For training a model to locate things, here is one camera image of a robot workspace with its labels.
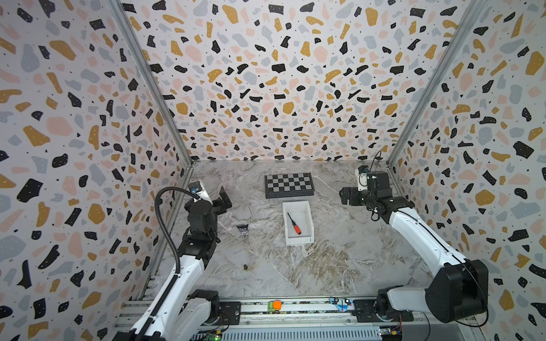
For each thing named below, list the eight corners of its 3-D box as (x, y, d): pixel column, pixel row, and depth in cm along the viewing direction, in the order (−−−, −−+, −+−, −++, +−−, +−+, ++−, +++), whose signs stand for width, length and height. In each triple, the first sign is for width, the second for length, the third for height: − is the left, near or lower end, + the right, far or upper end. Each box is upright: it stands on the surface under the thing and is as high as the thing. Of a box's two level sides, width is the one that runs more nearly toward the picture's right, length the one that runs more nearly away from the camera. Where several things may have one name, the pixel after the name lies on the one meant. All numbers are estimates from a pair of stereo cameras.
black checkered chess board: (265, 198, 108) (265, 193, 105) (264, 179, 116) (264, 174, 113) (314, 195, 110) (315, 190, 107) (310, 177, 118) (311, 171, 115)
